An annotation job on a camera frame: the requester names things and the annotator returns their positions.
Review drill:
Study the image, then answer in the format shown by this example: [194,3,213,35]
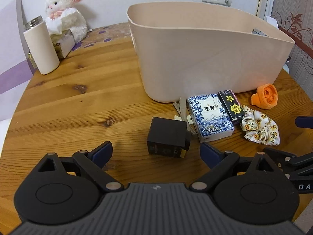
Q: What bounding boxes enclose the orange cloth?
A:
[251,83,279,110]

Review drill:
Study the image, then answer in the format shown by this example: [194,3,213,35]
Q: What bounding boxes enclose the black small box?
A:
[147,117,192,159]

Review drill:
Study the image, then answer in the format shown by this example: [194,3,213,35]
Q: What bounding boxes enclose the floral white yellow scrunchie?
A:
[240,105,280,146]

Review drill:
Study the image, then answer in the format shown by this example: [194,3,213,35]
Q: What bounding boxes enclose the black box yellow stars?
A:
[218,90,245,125]

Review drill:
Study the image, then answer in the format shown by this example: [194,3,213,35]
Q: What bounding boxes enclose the blue white patterned tissue pack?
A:
[187,94,235,143]

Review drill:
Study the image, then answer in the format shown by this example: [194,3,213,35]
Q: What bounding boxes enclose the beige hair clip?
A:
[173,97,196,135]

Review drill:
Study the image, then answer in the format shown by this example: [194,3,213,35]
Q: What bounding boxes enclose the purple white board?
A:
[1,0,35,120]

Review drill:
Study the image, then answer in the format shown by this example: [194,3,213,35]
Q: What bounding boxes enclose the white phone stand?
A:
[266,16,279,29]

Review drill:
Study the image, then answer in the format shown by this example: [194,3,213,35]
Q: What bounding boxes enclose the cream thermos bottle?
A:
[23,16,59,75]

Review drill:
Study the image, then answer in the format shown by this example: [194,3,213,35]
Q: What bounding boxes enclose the beige plastic storage basket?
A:
[127,2,294,102]

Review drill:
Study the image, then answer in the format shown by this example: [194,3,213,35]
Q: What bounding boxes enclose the tissue box with tissue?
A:
[45,8,78,60]

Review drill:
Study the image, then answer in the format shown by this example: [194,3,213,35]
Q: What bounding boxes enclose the white plush lamb toy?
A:
[45,0,87,43]

